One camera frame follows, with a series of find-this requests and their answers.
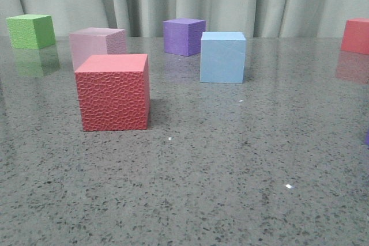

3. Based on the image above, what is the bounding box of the light blue foam cube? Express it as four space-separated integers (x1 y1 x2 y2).
200 32 247 84

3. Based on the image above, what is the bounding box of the purple foam cube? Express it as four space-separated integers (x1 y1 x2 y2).
163 18 206 56

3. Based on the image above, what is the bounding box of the red textured foam cube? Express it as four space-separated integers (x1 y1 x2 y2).
74 54 150 131

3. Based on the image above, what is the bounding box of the pink foam cube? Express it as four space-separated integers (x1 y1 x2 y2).
69 27 127 70

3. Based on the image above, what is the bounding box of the grey-green curtain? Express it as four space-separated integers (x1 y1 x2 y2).
1 0 368 37

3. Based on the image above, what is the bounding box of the green foam cube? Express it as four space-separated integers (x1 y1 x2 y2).
6 14 56 50

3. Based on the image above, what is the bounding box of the purple cube at edge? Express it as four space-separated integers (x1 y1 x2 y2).
364 129 369 145

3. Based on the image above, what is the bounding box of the red foam cube far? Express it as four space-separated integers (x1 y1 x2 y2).
341 18 369 55

